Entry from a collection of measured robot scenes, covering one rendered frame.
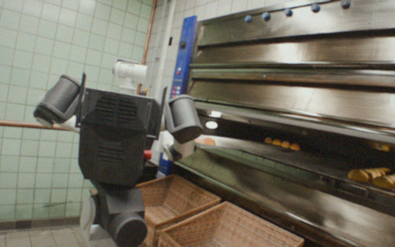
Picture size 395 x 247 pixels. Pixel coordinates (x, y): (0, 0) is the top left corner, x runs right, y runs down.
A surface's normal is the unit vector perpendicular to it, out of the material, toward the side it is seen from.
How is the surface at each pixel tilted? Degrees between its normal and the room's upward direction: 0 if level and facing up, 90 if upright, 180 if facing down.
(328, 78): 90
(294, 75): 90
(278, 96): 70
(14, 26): 90
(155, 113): 90
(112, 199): 45
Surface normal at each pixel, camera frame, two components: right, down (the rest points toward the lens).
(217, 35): -0.76, -0.07
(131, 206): 0.54, -0.60
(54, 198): 0.61, 0.15
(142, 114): 0.14, 0.07
